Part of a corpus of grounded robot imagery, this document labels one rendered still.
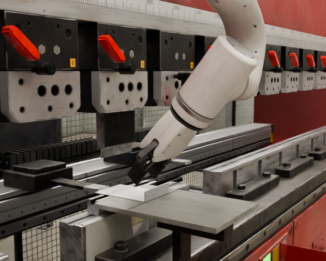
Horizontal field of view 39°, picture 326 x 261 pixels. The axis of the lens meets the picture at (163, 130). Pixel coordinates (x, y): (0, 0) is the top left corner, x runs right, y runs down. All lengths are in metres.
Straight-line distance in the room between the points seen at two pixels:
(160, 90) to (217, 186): 0.43
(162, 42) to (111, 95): 0.21
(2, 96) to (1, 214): 0.42
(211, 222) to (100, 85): 0.31
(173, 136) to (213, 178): 0.52
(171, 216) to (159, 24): 0.42
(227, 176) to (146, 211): 0.56
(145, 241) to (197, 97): 0.34
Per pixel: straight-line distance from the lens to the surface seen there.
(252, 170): 1.55
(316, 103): 3.01
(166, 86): 1.04
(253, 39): 0.90
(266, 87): 1.57
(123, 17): 0.93
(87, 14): 0.85
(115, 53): 0.84
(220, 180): 1.34
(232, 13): 0.85
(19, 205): 1.13
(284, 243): 1.25
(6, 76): 0.73
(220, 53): 0.80
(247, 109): 8.42
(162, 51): 1.03
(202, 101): 0.82
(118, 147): 0.98
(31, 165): 1.13
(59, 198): 1.21
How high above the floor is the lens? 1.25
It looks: 7 degrees down
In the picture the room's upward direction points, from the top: straight up
